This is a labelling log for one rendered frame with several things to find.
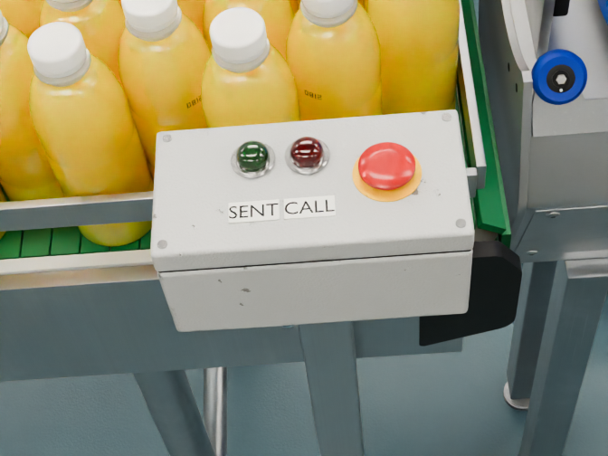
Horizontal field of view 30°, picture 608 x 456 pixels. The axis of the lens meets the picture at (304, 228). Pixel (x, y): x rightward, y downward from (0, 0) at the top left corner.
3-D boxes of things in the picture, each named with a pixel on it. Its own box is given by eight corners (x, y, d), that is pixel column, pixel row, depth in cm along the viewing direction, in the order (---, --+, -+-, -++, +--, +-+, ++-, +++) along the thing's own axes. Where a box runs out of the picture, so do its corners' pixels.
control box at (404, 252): (468, 315, 77) (475, 231, 69) (176, 335, 78) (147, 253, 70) (452, 195, 83) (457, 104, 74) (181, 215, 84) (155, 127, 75)
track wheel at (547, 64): (589, 49, 91) (584, 45, 93) (533, 53, 91) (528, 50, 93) (589, 104, 93) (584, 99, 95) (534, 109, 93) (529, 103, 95)
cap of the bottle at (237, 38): (211, 27, 81) (207, 9, 80) (265, 21, 81) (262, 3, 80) (213, 68, 79) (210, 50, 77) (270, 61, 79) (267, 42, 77)
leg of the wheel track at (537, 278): (542, 410, 180) (595, 174, 128) (506, 413, 180) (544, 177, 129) (536, 377, 183) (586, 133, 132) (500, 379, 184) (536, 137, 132)
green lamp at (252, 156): (270, 173, 73) (268, 162, 72) (236, 175, 73) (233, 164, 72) (270, 146, 74) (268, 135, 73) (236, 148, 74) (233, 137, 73)
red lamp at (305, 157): (325, 169, 72) (324, 157, 71) (290, 172, 73) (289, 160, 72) (323, 142, 74) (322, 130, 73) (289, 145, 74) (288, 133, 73)
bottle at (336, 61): (323, 119, 101) (306, -48, 84) (397, 146, 98) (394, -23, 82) (285, 180, 97) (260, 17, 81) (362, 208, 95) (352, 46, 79)
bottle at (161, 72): (137, 171, 99) (83, 9, 83) (204, 128, 101) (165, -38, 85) (184, 223, 96) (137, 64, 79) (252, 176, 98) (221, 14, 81)
